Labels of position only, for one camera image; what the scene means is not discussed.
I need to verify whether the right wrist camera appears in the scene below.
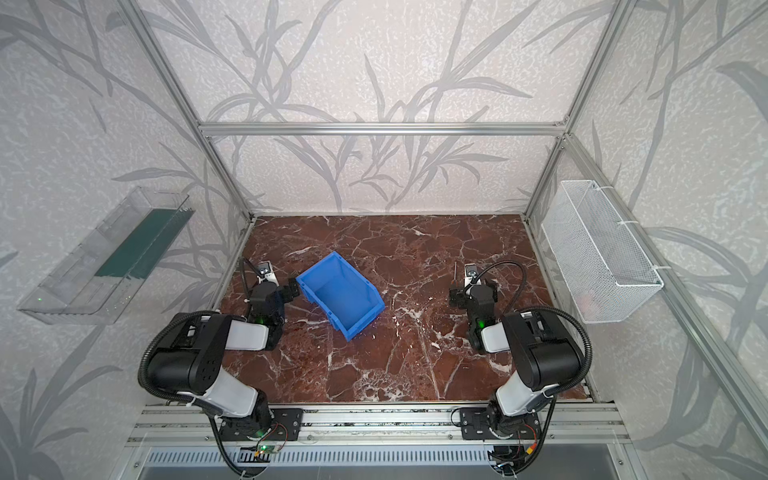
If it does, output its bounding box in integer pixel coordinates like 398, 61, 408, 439
464, 263, 480, 287

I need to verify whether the green circuit board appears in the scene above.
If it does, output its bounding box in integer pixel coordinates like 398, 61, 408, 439
253, 444, 283, 463

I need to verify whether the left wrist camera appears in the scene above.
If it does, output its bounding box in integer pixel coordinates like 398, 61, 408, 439
256, 261, 278, 285

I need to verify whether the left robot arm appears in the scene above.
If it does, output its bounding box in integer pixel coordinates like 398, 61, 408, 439
137, 278, 301, 438

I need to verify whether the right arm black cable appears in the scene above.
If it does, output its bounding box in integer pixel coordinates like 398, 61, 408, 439
473, 260, 594, 397

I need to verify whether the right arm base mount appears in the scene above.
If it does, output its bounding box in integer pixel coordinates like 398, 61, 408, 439
452, 407, 542, 442

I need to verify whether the left aluminium corner post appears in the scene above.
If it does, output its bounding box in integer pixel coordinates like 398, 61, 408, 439
117, 0, 253, 221

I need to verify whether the right aluminium corner post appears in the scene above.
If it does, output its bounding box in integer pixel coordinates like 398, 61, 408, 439
522, 0, 636, 224

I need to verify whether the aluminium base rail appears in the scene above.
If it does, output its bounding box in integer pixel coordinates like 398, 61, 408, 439
122, 401, 631, 448

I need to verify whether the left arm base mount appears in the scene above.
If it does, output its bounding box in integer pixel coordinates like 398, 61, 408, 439
219, 407, 304, 442

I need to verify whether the aluminium corner post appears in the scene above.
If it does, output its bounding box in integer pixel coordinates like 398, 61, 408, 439
522, 0, 636, 224
117, 0, 253, 221

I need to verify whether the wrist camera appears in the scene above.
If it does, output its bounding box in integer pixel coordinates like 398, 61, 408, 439
256, 261, 278, 285
464, 263, 480, 287

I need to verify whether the white wire mesh basket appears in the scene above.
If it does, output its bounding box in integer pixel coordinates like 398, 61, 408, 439
542, 180, 664, 324

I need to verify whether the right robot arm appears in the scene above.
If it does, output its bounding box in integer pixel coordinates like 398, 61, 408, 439
449, 283, 592, 440

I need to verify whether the blue plastic bin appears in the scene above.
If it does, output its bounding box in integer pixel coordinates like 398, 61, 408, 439
297, 252, 386, 341

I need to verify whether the clear plastic wall shelf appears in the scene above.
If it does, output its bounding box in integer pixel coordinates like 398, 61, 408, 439
18, 187, 195, 325

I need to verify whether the aluminium frame horizontal bar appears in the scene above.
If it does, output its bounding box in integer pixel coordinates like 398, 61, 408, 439
198, 122, 565, 137

